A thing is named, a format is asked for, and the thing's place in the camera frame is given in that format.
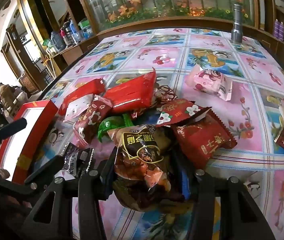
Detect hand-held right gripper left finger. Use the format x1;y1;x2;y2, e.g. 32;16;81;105
24;152;118;240

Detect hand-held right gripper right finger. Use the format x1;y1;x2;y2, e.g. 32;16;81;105
174;151;275;240

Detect wooden shelf cabinet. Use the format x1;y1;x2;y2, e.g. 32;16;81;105
0;0;100;90

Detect large shiny red snack packet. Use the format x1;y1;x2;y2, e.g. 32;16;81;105
104;67;157;113

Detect green snack packet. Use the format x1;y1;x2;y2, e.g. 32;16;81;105
97;114;134;143

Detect dark red flower snack packet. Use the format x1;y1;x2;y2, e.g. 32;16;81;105
73;95;114;148
156;98;212;125

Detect grey metal flashlight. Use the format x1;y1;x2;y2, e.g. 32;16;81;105
230;3;244;43

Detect blue water jug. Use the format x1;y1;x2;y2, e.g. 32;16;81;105
50;31;66;52

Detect clear brown snack packet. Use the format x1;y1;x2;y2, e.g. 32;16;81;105
107;124;185;212

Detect black snack packet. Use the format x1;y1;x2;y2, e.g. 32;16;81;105
61;142;94;178

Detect flat red snack packet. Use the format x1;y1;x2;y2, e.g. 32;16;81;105
58;78;106;115

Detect flower painted glass panel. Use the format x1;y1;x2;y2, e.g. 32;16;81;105
73;0;259;34

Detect white pink snack packet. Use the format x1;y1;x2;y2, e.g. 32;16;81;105
63;94;94;123

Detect red box with white inside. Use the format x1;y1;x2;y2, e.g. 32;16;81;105
0;100;59;183

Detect fruit and flower printed tablecloth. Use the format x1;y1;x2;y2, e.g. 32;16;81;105
33;27;284;240

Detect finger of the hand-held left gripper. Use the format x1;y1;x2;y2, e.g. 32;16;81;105
0;117;28;155
24;154;93;196

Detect red white lattice snack packet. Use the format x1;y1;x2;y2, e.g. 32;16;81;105
154;85;179;103

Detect pink printed snack packet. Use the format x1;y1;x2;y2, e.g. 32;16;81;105
184;64;233;102

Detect purple spray cans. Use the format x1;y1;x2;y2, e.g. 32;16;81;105
273;19;284;41

